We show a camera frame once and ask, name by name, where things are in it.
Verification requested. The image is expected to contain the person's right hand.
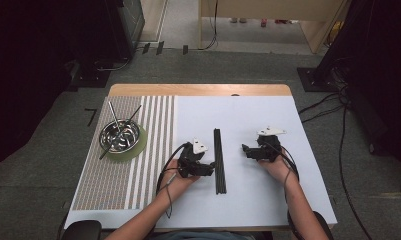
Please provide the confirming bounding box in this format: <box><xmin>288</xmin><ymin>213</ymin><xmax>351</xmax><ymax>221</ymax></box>
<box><xmin>257</xmin><ymin>154</ymin><xmax>298</xmax><ymax>185</ymax></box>

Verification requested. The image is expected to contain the light wooden desk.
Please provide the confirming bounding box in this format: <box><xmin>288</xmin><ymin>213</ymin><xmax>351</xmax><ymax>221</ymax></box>
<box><xmin>197</xmin><ymin>0</ymin><xmax>351</xmax><ymax>55</ymax></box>

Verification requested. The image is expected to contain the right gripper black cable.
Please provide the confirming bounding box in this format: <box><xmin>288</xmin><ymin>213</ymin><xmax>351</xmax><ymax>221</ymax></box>
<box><xmin>262</xmin><ymin>141</ymin><xmax>306</xmax><ymax>240</ymax></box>

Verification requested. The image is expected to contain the black curtain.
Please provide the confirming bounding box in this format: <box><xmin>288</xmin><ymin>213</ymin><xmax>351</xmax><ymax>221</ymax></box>
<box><xmin>316</xmin><ymin>0</ymin><xmax>401</xmax><ymax>169</ymax></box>
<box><xmin>0</xmin><ymin>0</ymin><xmax>124</xmax><ymax>178</ymax></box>

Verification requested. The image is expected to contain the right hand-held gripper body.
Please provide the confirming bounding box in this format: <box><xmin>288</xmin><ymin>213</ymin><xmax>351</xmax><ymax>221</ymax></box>
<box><xmin>256</xmin><ymin>126</ymin><xmax>288</xmax><ymax>164</ymax></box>

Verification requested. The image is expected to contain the black stand base plate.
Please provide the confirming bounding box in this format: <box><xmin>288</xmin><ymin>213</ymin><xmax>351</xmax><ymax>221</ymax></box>
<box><xmin>67</xmin><ymin>59</ymin><xmax>112</xmax><ymax>90</ymax></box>
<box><xmin>296</xmin><ymin>66</ymin><xmax>341</xmax><ymax>93</ymax></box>

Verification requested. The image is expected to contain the person's left hand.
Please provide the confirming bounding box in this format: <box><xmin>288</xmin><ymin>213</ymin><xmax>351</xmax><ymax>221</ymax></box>
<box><xmin>159</xmin><ymin>158</ymin><xmax>201</xmax><ymax>201</ymax></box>

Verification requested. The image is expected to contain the striped woven placemat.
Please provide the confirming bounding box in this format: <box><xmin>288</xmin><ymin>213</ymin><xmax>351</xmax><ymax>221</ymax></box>
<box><xmin>71</xmin><ymin>95</ymin><xmax>177</xmax><ymax>212</ymax></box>

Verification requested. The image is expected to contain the dark ridged rail strip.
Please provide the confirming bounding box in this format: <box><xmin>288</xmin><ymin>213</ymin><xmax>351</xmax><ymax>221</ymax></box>
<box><xmin>213</xmin><ymin>128</ymin><xmax>228</xmax><ymax>195</ymax></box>

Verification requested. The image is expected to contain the hanging black cable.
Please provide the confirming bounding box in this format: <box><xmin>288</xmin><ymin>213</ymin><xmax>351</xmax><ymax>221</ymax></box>
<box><xmin>201</xmin><ymin>0</ymin><xmax>220</xmax><ymax>52</ymax></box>

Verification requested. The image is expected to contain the long black floor cable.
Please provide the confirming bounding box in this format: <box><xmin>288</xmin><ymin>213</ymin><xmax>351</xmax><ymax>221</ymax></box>
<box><xmin>338</xmin><ymin>99</ymin><xmax>374</xmax><ymax>240</ymax></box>

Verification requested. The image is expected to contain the shiny metal bowl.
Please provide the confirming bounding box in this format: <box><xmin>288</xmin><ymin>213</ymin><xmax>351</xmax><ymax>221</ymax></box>
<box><xmin>98</xmin><ymin>119</ymin><xmax>142</xmax><ymax>155</ymax></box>

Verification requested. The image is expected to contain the person's grey-blue clothing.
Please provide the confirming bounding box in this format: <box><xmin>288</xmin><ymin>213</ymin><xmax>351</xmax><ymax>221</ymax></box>
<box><xmin>151</xmin><ymin>231</ymin><xmax>259</xmax><ymax>240</ymax></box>

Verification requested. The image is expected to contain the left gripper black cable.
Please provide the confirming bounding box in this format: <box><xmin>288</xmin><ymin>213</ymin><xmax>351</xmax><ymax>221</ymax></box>
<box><xmin>155</xmin><ymin>141</ymin><xmax>193</xmax><ymax>220</ymax></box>

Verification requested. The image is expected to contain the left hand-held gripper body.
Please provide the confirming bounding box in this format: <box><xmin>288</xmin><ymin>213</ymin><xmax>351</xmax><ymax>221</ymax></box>
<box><xmin>177</xmin><ymin>137</ymin><xmax>210</xmax><ymax>179</ymax></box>

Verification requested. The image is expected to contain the short black floor cable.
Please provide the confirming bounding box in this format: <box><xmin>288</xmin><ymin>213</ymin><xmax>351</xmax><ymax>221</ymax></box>
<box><xmin>298</xmin><ymin>92</ymin><xmax>342</xmax><ymax>115</ymax></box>
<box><xmin>301</xmin><ymin>104</ymin><xmax>344</xmax><ymax>124</ymax></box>

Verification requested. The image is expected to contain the metal bowl with utensils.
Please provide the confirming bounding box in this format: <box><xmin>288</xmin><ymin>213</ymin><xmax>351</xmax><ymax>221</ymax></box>
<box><xmin>98</xmin><ymin>104</ymin><xmax>143</xmax><ymax>161</ymax></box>

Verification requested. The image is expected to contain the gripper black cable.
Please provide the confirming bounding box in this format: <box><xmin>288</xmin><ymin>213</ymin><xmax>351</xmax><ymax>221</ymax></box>
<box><xmin>262</xmin><ymin>141</ymin><xmax>306</xmax><ymax>240</ymax></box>
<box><xmin>155</xmin><ymin>141</ymin><xmax>193</xmax><ymax>220</ymax></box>

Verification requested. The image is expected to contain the dark cabinet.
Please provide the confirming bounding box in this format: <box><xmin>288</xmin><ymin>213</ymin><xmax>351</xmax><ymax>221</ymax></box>
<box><xmin>116</xmin><ymin>0</ymin><xmax>146</xmax><ymax>62</ymax></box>

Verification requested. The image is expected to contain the round green coaster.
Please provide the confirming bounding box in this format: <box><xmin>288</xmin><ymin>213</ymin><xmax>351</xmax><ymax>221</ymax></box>
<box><xmin>104</xmin><ymin>123</ymin><xmax>148</xmax><ymax>163</ymax></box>

